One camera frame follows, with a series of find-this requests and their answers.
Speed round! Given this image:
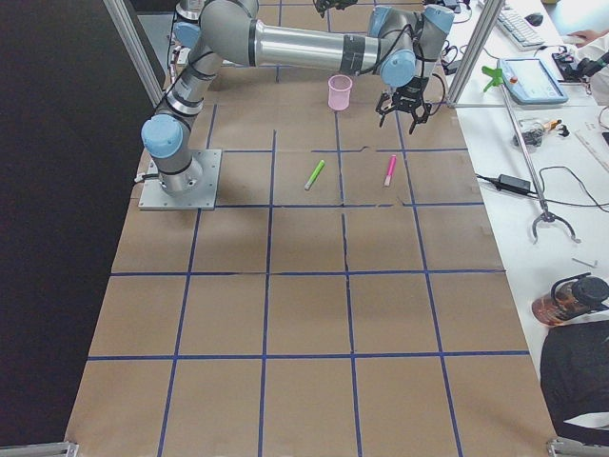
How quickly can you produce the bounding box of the black power adapter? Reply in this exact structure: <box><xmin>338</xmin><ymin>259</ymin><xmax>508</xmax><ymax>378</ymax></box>
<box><xmin>496</xmin><ymin>174</ymin><xmax>531</xmax><ymax>195</ymax></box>

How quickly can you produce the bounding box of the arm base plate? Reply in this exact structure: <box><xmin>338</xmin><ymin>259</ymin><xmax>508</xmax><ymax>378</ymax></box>
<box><xmin>138</xmin><ymin>149</ymin><xmax>223</xmax><ymax>210</ymax></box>

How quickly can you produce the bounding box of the long reacher grabber tool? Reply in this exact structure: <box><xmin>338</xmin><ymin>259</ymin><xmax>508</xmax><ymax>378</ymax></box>
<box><xmin>481</xmin><ymin>66</ymin><xmax>581</xmax><ymax>244</ymax></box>

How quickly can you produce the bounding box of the white keyboard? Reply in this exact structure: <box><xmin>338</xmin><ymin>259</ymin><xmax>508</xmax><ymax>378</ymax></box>
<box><xmin>497</xmin><ymin>8</ymin><xmax>545</xmax><ymax>51</ymax></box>

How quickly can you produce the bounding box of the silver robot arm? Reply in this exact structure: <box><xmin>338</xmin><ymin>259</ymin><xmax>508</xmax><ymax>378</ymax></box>
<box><xmin>141</xmin><ymin>1</ymin><xmax>455</xmax><ymax>209</ymax></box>
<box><xmin>169</xmin><ymin>1</ymin><xmax>357</xmax><ymax>66</ymax></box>

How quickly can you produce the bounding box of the brown paper table cover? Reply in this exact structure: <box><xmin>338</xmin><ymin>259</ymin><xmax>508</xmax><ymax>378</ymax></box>
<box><xmin>66</xmin><ymin>65</ymin><xmax>552</xmax><ymax>456</ymax></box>

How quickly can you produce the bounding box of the pink marker pen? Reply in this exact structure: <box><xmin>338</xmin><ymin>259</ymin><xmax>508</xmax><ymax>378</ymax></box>
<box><xmin>383</xmin><ymin>154</ymin><xmax>397</xmax><ymax>188</ymax></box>

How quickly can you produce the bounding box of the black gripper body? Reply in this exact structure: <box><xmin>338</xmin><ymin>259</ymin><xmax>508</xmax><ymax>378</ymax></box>
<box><xmin>313</xmin><ymin>0</ymin><xmax>357</xmax><ymax>17</ymax></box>
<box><xmin>392</xmin><ymin>76</ymin><xmax>428</xmax><ymax>113</ymax></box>

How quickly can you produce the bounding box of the green marker pen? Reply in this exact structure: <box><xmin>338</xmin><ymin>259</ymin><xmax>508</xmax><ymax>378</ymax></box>
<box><xmin>304</xmin><ymin>159</ymin><xmax>325</xmax><ymax>191</ymax></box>

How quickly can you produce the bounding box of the person in black jacket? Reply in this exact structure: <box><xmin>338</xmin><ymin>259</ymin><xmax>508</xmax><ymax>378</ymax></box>
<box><xmin>540</xmin><ymin>320</ymin><xmax>608</xmax><ymax>446</ymax></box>

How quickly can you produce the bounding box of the pink mesh cup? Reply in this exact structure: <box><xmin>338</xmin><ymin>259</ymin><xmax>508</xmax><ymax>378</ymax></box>
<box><xmin>327</xmin><ymin>74</ymin><xmax>353</xmax><ymax>111</ymax></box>

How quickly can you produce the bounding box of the amber water bottle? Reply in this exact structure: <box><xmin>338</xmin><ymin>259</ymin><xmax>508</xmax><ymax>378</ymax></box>
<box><xmin>531</xmin><ymin>272</ymin><xmax>608</xmax><ymax>327</ymax></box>

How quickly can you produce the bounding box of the aluminium frame post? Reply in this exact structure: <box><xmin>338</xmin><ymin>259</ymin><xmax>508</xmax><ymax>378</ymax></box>
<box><xmin>446</xmin><ymin>0</ymin><xmax>505</xmax><ymax>107</ymax></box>

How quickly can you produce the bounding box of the black computer mouse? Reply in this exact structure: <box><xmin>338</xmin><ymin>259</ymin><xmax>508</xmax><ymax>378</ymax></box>
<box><xmin>524</xmin><ymin>12</ymin><xmax>544</xmax><ymax>27</ymax></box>

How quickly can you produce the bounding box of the blue teach pendant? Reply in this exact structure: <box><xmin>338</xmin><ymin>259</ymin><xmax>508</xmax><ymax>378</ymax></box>
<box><xmin>497</xmin><ymin>58</ymin><xmax>568</xmax><ymax>105</ymax></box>

